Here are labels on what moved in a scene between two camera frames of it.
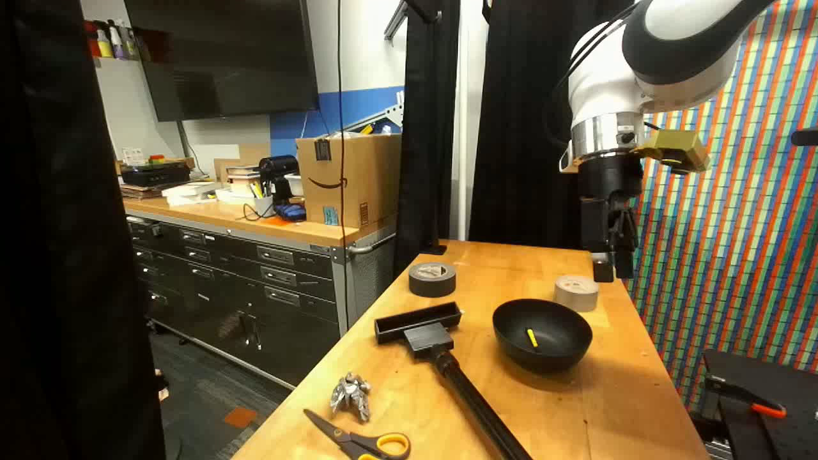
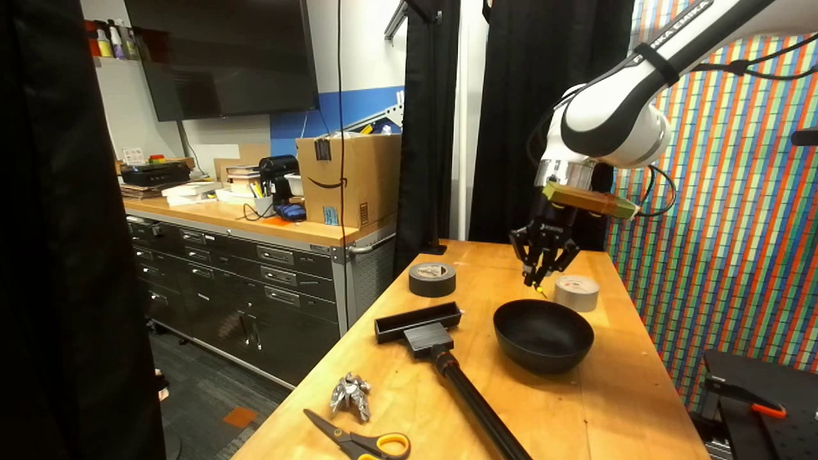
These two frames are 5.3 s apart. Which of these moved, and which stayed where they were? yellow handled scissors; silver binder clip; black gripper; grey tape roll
Moved: black gripper
Stayed: silver binder clip; grey tape roll; yellow handled scissors
